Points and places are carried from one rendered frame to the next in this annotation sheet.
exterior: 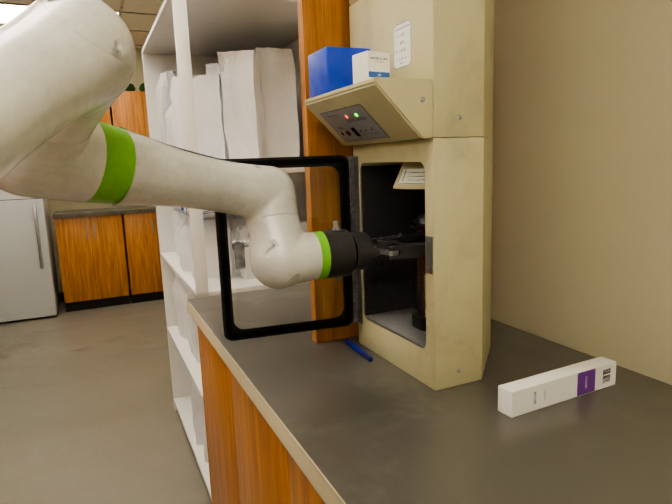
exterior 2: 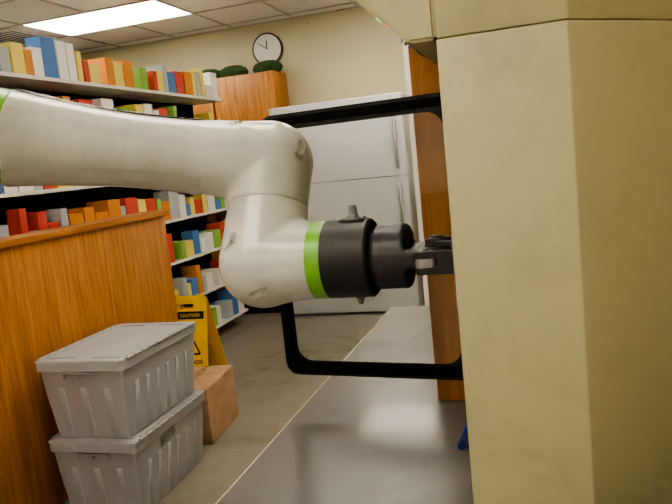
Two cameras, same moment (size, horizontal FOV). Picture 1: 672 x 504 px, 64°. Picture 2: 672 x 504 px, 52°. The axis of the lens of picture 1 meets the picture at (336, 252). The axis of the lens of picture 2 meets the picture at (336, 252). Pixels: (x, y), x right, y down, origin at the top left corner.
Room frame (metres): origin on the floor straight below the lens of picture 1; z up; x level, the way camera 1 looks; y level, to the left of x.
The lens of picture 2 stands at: (0.43, -0.51, 1.31)
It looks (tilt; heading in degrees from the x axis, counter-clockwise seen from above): 8 degrees down; 42
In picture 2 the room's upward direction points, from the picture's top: 6 degrees counter-clockwise
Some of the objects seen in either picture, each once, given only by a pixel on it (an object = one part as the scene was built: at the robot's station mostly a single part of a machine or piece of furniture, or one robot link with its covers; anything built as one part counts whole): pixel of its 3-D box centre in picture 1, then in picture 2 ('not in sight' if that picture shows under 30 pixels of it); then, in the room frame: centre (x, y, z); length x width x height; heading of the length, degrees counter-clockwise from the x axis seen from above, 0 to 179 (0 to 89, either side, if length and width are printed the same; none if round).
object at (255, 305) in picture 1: (286, 247); (366, 244); (1.20, 0.11, 1.19); 0.30 x 0.01 x 0.40; 107
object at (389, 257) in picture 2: (369, 249); (417, 254); (1.07, -0.07, 1.20); 0.09 x 0.08 x 0.07; 114
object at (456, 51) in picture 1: (439, 181); (581, 124); (1.16, -0.23, 1.33); 0.32 x 0.25 x 0.77; 24
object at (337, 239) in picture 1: (335, 251); (354, 254); (1.04, 0.00, 1.20); 0.09 x 0.06 x 0.12; 24
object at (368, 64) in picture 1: (371, 70); not in sight; (1.05, -0.08, 1.54); 0.05 x 0.05 x 0.06; 31
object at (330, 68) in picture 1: (339, 74); not in sight; (1.17, -0.02, 1.56); 0.10 x 0.10 x 0.09; 24
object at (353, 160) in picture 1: (355, 241); not in sight; (1.24, -0.05, 1.19); 0.03 x 0.02 x 0.39; 24
